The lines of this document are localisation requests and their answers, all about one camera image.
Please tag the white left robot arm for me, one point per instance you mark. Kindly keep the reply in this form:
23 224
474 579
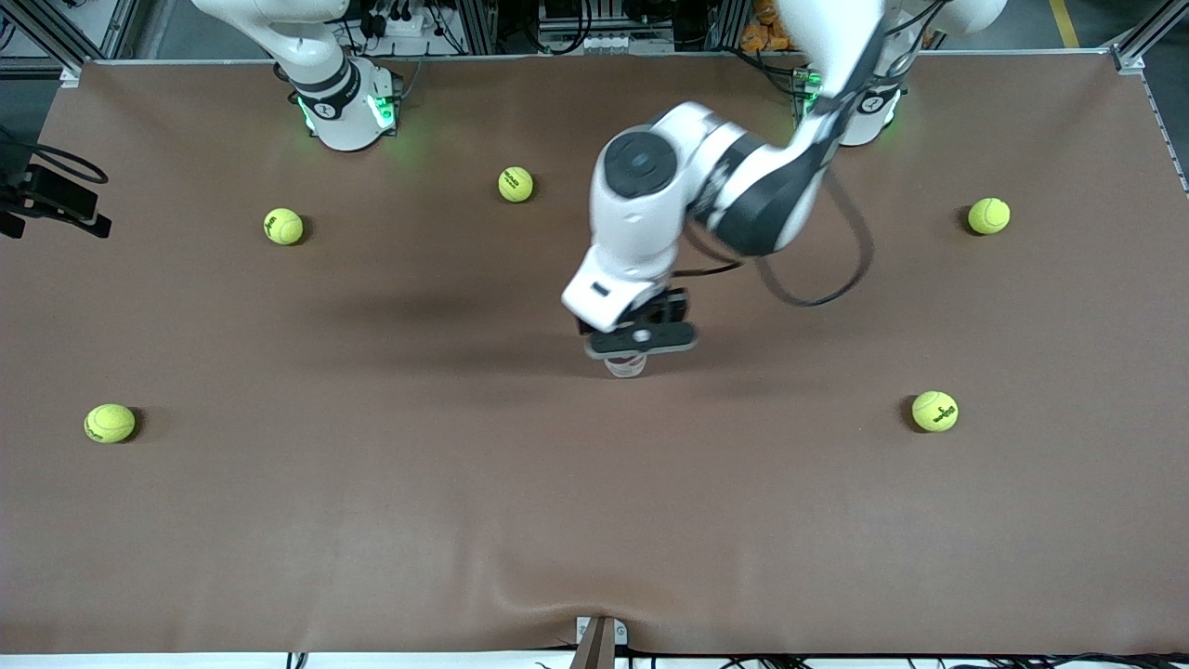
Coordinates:
641 214

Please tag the white power strip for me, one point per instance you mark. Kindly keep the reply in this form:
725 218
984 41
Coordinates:
594 42

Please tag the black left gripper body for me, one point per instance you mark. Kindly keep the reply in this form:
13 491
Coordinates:
671 306

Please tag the orange bag pile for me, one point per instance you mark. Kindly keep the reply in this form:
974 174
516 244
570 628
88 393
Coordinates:
762 32

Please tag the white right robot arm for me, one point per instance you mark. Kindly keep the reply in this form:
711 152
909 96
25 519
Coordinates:
339 102

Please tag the yellow tennis ball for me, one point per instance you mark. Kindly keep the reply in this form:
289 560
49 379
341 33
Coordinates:
516 184
934 411
110 423
988 216
283 226

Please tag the clear tennis ball can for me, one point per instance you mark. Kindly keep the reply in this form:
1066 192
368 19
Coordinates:
624 368

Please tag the power strip with black plugs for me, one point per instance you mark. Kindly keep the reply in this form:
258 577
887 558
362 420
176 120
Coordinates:
399 19

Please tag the aluminium frame beam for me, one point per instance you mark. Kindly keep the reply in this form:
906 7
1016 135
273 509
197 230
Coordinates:
1147 42
56 46

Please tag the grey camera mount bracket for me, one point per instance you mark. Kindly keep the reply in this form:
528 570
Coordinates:
594 641

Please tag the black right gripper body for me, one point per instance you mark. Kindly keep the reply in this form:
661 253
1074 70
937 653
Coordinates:
48 192

